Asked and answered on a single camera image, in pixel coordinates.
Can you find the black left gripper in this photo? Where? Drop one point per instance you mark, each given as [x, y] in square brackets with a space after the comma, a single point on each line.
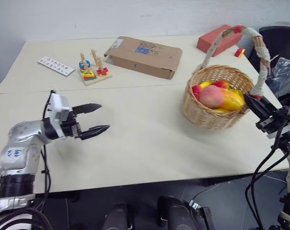
[72, 125]

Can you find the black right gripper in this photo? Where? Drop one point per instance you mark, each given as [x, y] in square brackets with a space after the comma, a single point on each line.
[271, 122]

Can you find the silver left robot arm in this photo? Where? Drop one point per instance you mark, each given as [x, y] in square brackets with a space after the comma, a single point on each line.
[20, 143]

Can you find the yellow orange mango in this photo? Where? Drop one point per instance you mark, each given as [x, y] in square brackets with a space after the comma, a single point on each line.
[231, 100]

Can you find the yellow banana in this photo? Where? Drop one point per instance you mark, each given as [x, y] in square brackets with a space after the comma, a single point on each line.
[221, 110]

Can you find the wooden peg stacking toy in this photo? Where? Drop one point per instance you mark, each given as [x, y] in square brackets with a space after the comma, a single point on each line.
[97, 80]

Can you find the clear plastic bag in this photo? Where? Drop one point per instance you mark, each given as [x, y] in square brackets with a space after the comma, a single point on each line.
[285, 72]

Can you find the red yellow apple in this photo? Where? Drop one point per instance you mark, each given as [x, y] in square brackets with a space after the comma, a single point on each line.
[222, 84]

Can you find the red cross-shaped block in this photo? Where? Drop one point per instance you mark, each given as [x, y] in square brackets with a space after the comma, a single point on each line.
[102, 71]

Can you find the pink red peach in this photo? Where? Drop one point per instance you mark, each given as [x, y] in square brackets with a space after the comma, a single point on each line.
[210, 95]

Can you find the small red yellow block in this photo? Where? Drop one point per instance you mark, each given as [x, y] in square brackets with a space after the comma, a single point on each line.
[240, 52]

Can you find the yellow lemon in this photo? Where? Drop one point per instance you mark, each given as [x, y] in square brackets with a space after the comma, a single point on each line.
[205, 84]

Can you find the white printed card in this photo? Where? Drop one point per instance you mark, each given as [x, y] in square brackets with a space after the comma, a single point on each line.
[56, 65]

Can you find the small red strawberry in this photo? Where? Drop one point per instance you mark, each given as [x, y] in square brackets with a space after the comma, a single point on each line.
[196, 90]

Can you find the black office chair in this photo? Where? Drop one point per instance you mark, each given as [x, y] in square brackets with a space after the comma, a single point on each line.
[281, 40]

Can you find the flat brown cardboard box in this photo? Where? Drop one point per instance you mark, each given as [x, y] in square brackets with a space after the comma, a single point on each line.
[145, 56]

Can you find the red rectangular box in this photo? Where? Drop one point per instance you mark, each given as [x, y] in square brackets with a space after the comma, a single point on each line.
[207, 40]

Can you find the dark rounded shape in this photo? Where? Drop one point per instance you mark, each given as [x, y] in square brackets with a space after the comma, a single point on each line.
[173, 212]
[116, 216]

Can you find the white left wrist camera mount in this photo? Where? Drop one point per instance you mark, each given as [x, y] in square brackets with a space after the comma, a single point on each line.
[59, 110]

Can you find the black metal bracket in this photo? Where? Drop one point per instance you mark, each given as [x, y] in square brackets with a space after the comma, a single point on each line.
[203, 214]

